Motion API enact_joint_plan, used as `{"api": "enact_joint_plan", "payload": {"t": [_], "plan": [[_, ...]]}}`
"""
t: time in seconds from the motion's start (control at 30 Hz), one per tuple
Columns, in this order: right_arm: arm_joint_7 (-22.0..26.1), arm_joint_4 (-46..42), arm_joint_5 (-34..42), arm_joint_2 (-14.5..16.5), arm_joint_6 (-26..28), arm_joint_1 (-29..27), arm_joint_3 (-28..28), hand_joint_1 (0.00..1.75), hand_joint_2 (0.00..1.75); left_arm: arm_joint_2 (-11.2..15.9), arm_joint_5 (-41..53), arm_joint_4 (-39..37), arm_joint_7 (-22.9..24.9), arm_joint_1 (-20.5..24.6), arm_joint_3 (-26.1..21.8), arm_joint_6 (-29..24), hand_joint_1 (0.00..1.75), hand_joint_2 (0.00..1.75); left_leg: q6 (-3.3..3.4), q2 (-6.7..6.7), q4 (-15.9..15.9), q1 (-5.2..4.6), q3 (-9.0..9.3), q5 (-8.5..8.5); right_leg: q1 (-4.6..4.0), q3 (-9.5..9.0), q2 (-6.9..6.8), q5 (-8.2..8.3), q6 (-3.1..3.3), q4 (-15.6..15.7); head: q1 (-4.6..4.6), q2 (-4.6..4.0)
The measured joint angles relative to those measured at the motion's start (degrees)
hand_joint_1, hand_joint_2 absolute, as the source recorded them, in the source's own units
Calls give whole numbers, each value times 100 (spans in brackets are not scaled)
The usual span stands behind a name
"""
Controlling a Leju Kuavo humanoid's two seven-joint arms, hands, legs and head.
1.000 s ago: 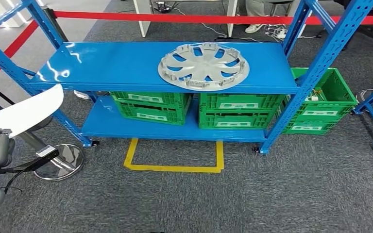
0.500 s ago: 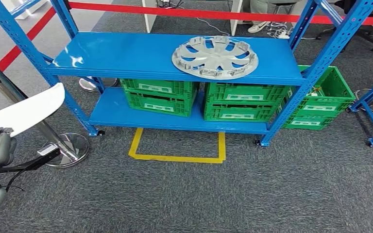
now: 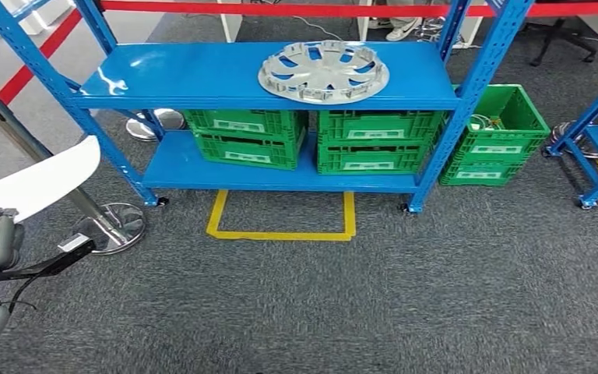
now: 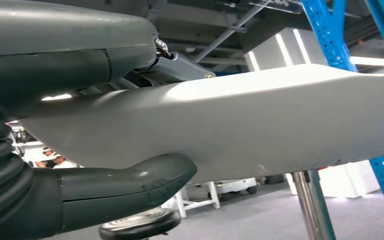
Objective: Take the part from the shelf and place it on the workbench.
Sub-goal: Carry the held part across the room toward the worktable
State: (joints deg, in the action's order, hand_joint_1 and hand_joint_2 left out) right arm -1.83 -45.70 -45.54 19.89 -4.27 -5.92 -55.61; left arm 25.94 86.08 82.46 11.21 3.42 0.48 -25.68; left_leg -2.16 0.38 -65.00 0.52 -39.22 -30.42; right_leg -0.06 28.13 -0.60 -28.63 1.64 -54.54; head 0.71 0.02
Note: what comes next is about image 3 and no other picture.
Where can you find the white curved trim part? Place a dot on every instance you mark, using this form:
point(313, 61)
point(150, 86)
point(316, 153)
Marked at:
point(30, 186)

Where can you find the chrome stanchion with chrome base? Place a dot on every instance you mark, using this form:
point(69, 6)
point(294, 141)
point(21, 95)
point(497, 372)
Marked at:
point(20, 142)

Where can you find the white desk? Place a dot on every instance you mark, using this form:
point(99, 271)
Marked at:
point(231, 28)

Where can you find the long red barrier belt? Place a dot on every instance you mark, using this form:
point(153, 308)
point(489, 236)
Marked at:
point(278, 8)

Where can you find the grey wheel hubcap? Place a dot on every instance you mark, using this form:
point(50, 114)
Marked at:
point(325, 72)

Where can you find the open green plastic crate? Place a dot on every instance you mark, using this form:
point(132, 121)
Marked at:
point(533, 147)

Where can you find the black office chair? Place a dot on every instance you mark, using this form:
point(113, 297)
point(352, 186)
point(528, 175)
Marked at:
point(562, 41)

